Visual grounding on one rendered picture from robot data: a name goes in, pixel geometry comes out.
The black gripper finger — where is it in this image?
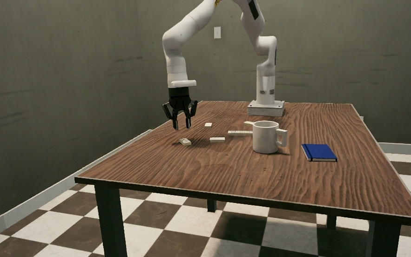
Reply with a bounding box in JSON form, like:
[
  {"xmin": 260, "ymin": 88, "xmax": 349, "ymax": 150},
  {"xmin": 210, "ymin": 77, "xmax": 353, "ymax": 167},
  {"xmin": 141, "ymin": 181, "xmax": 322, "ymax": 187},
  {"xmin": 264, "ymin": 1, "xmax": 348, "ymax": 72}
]
[
  {"xmin": 162, "ymin": 102, "xmax": 180, "ymax": 130},
  {"xmin": 183, "ymin": 100, "xmax": 198, "ymax": 128}
]

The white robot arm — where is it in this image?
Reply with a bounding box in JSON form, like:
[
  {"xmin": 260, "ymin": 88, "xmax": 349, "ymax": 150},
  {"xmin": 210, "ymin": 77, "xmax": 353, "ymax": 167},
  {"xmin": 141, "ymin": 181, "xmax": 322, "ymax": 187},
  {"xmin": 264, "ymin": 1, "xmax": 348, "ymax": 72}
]
[{"xmin": 162, "ymin": 0, "xmax": 277, "ymax": 105}]

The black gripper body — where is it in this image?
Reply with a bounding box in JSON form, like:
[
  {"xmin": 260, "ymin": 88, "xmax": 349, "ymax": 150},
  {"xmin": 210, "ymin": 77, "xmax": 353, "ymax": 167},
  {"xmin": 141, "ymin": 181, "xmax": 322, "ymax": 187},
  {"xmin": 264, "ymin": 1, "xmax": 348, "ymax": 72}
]
[{"xmin": 168, "ymin": 87, "xmax": 191, "ymax": 111}]

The blue notebook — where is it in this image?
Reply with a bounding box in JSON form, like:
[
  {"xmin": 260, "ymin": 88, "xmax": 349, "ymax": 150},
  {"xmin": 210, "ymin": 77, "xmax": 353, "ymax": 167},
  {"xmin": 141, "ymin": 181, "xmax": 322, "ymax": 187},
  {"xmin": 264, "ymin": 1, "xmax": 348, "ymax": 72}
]
[{"xmin": 302, "ymin": 144, "xmax": 337, "ymax": 162}]

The white mug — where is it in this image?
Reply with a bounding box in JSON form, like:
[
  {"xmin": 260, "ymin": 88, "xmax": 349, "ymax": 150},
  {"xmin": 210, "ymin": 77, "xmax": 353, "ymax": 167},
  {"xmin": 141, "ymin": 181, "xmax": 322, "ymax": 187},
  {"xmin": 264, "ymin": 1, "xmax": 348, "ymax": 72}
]
[{"xmin": 253, "ymin": 121, "xmax": 287, "ymax": 154}]

